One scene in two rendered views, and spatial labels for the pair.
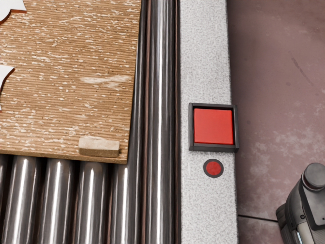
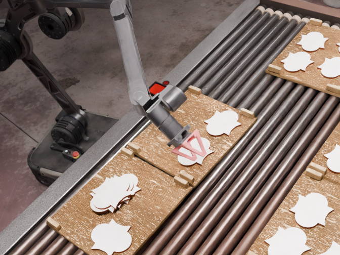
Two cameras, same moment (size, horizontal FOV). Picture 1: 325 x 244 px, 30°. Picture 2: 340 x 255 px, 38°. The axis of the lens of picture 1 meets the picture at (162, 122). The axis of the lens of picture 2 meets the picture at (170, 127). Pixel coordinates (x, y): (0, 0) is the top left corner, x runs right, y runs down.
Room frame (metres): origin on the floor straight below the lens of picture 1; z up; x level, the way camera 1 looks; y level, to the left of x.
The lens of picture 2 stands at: (1.43, 1.32, 2.37)
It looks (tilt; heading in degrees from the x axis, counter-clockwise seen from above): 45 degrees down; 234
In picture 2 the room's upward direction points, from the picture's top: 12 degrees counter-clockwise
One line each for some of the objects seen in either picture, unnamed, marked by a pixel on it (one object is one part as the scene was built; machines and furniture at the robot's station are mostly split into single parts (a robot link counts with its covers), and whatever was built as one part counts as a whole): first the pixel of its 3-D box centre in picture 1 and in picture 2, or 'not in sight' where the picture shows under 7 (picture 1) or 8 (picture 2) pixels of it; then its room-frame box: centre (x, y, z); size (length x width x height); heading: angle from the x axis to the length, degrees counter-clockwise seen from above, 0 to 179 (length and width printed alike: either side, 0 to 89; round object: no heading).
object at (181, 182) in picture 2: not in sight; (180, 181); (0.76, 0.39, 0.95); 0.06 x 0.02 x 0.03; 97
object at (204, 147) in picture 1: (213, 127); (157, 89); (0.45, -0.08, 0.92); 0.08 x 0.08 x 0.02; 9
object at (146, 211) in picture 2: not in sight; (119, 206); (0.97, 0.28, 0.93); 0.41 x 0.35 x 0.02; 7
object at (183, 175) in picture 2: not in sight; (186, 176); (0.73, 0.39, 0.95); 0.06 x 0.02 x 0.03; 96
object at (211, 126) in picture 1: (213, 128); (157, 90); (0.45, -0.08, 0.92); 0.06 x 0.06 x 0.01; 9
